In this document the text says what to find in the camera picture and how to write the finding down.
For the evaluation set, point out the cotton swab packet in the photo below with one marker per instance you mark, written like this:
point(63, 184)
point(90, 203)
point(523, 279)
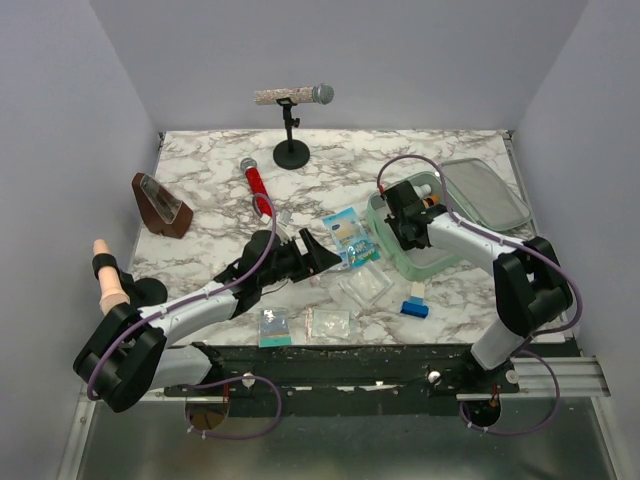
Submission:
point(353, 244)

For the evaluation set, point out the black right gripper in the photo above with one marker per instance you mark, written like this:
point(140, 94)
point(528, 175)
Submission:
point(405, 243)

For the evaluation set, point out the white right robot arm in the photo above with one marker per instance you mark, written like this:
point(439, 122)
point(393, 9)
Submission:
point(530, 290)

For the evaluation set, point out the clear gauze pouch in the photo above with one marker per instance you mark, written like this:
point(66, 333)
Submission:
point(366, 284)

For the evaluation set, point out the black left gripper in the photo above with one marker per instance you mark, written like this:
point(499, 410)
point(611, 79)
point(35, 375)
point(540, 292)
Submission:
point(318, 258)

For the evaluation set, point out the black round stand base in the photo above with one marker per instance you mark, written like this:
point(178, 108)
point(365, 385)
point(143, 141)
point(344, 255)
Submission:
point(148, 292)

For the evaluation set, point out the white plastic bottle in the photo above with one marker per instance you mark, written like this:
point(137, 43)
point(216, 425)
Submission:
point(423, 191)

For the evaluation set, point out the red microphone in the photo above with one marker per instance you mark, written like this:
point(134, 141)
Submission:
point(261, 199)

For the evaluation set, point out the brown metronome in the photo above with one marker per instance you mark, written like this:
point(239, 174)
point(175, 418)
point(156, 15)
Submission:
point(162, 213)

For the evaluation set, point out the beige microphone on stand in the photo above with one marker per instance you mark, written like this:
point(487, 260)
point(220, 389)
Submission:
point(112, 293)

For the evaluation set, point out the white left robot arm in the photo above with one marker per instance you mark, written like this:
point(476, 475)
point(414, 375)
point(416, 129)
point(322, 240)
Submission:
point(135, 349)

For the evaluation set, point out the small teal zip bag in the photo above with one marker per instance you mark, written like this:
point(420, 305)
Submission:
point(274, 328)

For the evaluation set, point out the green medicine kit case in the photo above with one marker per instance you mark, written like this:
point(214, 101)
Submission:
point(470, 191)

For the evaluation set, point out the black microphone stand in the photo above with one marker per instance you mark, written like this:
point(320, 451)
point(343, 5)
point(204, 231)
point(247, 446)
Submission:
point(290, 154)

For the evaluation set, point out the brown medicine bottle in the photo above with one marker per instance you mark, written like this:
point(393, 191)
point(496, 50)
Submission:
point(430, 201)

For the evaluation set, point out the blue white toy brick stack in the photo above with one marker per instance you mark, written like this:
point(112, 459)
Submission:
point(415, 305)

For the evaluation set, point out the clear bag of masks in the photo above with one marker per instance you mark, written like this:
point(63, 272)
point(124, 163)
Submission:
point(323, 324)

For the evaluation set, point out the glitter microphone on stand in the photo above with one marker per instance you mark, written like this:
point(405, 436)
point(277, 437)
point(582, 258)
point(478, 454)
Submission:
point(321, 94)

